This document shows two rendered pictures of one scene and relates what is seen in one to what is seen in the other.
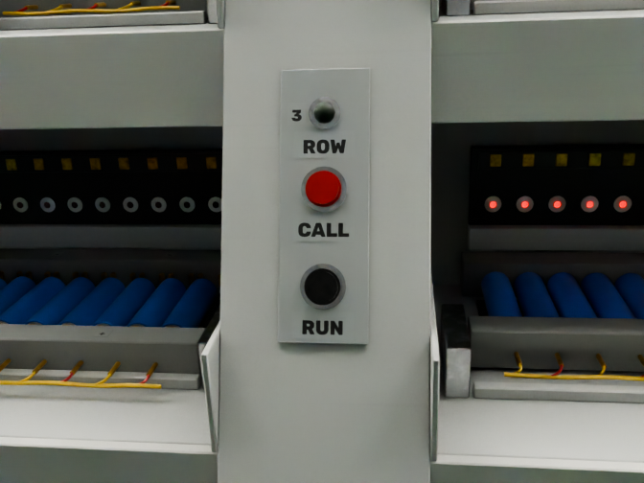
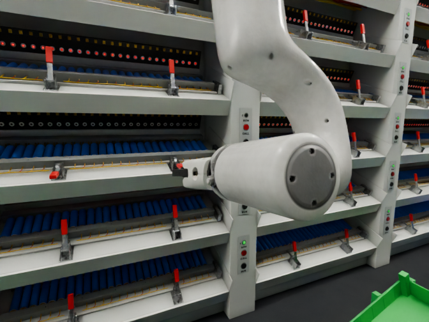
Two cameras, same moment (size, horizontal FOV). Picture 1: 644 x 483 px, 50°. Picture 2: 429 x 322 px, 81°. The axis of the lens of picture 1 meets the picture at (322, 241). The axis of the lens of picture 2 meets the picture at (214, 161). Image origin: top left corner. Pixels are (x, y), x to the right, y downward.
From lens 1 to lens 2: 53 cm
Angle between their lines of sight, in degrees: 32
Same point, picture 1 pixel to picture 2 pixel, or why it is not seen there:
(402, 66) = (256, 108)
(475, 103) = (262, 113)
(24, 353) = (186, 156)
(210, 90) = (226, 109)
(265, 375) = not seen: hidden behind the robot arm
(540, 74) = (271, 109)
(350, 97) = (249, 112)
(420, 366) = not seen: hidden behind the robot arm
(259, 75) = (236, 108)
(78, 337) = (196, 153)
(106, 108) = (209, 112)
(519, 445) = not seen: hidden behind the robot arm
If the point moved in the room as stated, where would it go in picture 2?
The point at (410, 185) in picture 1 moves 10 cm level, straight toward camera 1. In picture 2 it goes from (256, 126) to (278, 126)
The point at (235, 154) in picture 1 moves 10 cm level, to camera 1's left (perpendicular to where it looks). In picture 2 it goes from (233, 121) to (201, 121)
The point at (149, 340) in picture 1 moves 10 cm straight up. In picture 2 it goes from (209, 152) to (209, 117)
